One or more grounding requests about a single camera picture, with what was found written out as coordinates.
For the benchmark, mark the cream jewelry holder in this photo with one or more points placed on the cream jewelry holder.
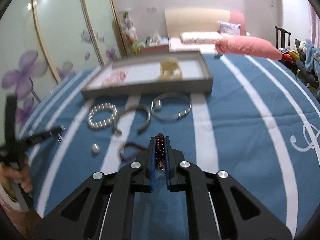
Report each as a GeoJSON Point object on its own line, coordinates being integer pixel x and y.
{"type": "Point", "coordinates": [170, 70]}

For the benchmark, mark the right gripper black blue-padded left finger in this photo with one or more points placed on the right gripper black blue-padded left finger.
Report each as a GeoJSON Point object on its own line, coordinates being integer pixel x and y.
{"type": "Point", "coordinates": [102, 206]}

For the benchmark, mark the blue white striped bedspread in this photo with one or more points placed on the blue white striped bedspread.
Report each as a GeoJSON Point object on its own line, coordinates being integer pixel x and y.
{"type": "Point", "coordinates": [260, 124]}

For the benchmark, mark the cream pink headboard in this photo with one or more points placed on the cream pink headboard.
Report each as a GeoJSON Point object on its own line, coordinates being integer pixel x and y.
{"type": "Point", "coordinates": [179, 20]}

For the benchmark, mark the grey cuff bangle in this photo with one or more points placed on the grey cuff bangle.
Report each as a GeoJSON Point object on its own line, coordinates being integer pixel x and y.
{"type": "Point", "coordinates": [139, 107]}

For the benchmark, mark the sliding floral wardrobe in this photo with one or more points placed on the sliding floral wardrobe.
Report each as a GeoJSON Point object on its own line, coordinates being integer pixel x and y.
{"type": "Point", "coordinates": [44, 42]}

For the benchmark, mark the folded coral pink duvet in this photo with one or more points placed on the folded coral pink duvet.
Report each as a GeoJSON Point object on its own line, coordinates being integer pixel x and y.
{"type": "Point", "coordinates": [248, 45]}

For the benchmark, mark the stack of plush toys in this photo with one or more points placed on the stack of plush toys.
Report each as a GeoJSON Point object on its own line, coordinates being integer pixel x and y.
{"type": "Point", "coordinates": [129, 33]}

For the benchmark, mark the purple patterned small pillow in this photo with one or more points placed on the purple patterned small pillow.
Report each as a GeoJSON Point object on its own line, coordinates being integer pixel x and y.
{"type": "Point", "coordinates": [229, 28]}

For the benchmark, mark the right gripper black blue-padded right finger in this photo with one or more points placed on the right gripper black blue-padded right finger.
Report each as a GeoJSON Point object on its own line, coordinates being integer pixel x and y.
{"type": "Point", "coordinates": [218, 206]}

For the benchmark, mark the pink cream nightstand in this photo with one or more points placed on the pink cream nightstand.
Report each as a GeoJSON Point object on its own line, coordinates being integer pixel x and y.
{"type": "Point", "coordinates": [154, 49]}

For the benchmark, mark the blue clothes pile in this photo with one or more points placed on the blue clothes pile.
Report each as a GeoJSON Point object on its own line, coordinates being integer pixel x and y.
{"type": "Point", "coordinates": [309, 56]}

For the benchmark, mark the person's left hand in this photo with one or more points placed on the person's left hand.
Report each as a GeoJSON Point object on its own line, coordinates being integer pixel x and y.
{"type": "Point", "coordinates": [9, 174]}

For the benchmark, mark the grey shallow tray box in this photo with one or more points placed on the grey shallow tray box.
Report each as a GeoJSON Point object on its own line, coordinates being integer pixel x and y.
{"type": "Point", "coordinates": [139, 75]}

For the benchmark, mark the white patterned pillow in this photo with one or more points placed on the white patterned pillow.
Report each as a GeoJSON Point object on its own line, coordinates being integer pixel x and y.
{"type": "Point", "coordinates": [200, 37]}

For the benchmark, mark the thin silver bangle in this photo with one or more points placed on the thin silver bangle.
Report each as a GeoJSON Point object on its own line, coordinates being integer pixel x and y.
{"type": "Point", "coordinates": [179, 115]}

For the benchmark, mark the dark wooden chair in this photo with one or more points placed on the dark wooden chair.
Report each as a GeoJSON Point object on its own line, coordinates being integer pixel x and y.
{"type": "Point", "coordinates": [281, 37]}

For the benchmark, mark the loose white pearl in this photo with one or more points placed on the loose white pearl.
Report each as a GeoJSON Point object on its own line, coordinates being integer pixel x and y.
{"type": "Point", "coordinates": [157, 105]}
{"type": "Point", "coordinates": [95, 149]}

